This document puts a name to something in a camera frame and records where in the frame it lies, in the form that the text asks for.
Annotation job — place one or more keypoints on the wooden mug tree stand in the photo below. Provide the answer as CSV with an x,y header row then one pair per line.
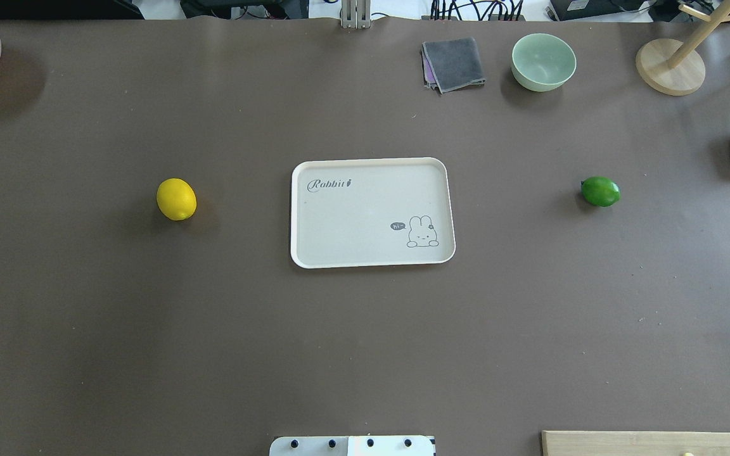
x,y
674,67

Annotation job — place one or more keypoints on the wooden cutting board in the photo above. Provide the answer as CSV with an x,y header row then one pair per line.
x,y
634,443

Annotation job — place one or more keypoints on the cream rabbit print tray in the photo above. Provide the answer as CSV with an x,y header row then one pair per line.
x,y
370,212

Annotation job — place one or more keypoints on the mint green bowl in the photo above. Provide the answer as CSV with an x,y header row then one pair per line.
x,y
542,62

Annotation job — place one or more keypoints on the green lime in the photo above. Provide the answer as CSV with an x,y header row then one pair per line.
x,y
600,191

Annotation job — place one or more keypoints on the purple cloth under grey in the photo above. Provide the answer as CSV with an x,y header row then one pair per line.
x,y
429,78

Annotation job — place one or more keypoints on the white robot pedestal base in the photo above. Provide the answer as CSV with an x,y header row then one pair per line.
x,y
354,445

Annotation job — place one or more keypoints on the grey folded cloth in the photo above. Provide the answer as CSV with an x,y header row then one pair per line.
x,y
455,63

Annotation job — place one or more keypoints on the aluminium camera post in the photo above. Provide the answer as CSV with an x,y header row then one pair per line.
x,y
355,14

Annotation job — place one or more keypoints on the yellow lemon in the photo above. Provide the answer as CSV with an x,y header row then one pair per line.
x,y
176,199

